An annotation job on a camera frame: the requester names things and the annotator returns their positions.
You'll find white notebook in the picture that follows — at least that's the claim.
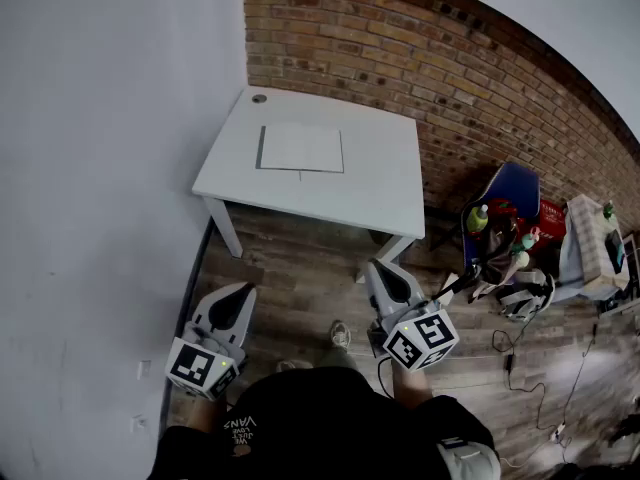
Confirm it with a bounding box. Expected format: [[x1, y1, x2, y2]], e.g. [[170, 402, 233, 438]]
[[255, 124, 346, 182]]

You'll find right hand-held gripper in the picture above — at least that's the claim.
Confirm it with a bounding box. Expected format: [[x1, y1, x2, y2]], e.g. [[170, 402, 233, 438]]
[[364, 260, 460, 373]]

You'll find person's right white shoulder pad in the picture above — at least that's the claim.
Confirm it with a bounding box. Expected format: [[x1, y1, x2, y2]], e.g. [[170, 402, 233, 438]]
[[437, 435, 501, 480]]

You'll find black power adapter cable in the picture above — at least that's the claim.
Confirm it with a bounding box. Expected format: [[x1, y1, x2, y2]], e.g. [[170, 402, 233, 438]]
[[492, 317, 599, 434]]

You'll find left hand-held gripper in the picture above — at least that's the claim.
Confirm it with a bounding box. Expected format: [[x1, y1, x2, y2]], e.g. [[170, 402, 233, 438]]
[[165, 283, 258, 402]]

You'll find person's shoe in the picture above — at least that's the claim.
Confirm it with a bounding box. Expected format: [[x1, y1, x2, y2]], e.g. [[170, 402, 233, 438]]
[[275, 358, 314, 374], [329, 320, 353, 352]]

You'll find large green bottle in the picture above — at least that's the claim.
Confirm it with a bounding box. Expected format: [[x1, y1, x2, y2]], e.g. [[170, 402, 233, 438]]
[[466, 203, 490, 233]]

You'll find person's right forearm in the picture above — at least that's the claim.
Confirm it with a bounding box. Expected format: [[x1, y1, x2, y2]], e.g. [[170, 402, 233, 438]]
[[389, 367, 434, 412]]

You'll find white table leg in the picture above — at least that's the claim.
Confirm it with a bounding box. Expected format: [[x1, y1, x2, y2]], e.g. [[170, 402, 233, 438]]
[[203, 196, 245, 259], [355, 235, 416, 284]]

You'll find white and grey harness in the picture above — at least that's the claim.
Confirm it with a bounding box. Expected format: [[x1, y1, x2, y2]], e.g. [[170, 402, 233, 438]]
[[497, 267, 557, 323]]

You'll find blue chair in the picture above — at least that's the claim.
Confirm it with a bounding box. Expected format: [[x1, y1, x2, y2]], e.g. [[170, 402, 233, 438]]
[[459, 161, 542, 279]]

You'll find person's black t-shirt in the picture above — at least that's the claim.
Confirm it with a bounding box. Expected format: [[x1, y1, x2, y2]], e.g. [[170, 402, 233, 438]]
[[147, 367, 501, 480]]

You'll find olive trouser leg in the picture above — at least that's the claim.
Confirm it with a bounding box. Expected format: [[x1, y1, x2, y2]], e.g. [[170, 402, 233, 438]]
[[319, 346, 359, 369]]

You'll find red box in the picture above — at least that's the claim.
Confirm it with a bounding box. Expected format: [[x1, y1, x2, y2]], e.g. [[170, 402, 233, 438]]
[[537, 198, 569, 254]]

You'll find person's left forearm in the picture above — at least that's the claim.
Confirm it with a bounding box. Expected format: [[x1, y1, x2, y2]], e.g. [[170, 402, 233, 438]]
[[187, 395, 226, 434]]

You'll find person's left shoe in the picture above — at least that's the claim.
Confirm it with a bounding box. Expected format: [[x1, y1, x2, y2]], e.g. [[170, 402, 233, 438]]
[[275, 358, 314, 374]]

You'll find dark brown bag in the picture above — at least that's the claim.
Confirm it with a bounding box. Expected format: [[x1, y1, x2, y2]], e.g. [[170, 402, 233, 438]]
[[477, 212, 521, 287]]

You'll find beige plaid cloth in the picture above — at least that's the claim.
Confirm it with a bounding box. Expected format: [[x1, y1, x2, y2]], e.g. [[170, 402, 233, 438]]
[[559, 193, 631, 299]]

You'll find black tripod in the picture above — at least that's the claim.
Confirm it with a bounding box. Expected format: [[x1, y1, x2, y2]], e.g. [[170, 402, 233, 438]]
[[432, 263, 482, 303]]

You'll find red bag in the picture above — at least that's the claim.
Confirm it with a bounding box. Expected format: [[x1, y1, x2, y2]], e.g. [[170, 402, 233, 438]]
[[482, 198, 521, 229]]

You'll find person's right shoe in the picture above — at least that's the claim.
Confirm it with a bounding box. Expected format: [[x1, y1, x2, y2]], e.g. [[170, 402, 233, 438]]
[[329, 320, 353, 352]]

